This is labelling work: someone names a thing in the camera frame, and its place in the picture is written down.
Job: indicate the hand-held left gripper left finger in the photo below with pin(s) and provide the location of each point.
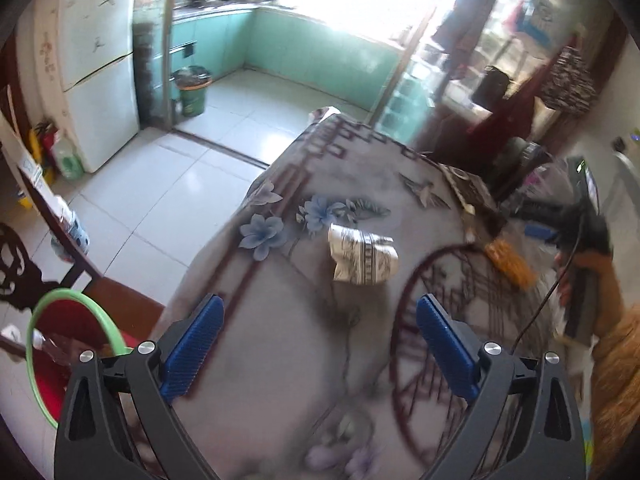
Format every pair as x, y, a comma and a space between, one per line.
192, 345

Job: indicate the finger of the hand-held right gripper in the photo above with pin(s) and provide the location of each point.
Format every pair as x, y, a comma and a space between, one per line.
540, 232
535, 208

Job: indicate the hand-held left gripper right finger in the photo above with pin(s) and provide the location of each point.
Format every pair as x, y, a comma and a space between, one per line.
447, 345

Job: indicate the black white patterned wrapper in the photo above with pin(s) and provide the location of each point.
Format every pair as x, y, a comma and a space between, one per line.
362, 257

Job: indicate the red bucket with green rim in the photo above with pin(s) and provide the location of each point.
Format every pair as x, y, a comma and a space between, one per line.
67, 325

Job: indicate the green trash bin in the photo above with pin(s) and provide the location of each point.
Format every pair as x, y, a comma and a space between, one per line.
192, 97

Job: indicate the zip bag of orange snacks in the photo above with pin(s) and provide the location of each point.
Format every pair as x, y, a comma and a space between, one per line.
510, 260

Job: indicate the dark patterned box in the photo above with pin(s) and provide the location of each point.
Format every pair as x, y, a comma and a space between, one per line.
470, 187

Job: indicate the dark carved wooden chair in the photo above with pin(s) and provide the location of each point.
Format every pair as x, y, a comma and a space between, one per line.
110, 295

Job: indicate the dark red garment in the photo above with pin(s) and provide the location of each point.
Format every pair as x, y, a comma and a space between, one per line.
510, 115

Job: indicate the small black bag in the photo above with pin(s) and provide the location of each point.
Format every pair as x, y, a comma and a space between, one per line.
492, 85

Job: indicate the black white patterned bag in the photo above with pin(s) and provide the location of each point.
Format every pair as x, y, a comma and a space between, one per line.
570, 80

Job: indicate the blue white hanging bag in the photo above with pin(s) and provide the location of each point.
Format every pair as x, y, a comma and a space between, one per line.
535, 10

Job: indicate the green plastic jug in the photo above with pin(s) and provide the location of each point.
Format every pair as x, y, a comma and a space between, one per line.
70, 160

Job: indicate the red fire extinguisher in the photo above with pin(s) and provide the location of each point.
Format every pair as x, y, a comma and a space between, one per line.
47, 140

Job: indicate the teal lower kitchen cabinets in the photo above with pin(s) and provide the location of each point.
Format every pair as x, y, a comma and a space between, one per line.
300, 50

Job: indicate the white refrigerator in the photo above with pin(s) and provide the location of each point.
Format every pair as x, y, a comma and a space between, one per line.
95, 60

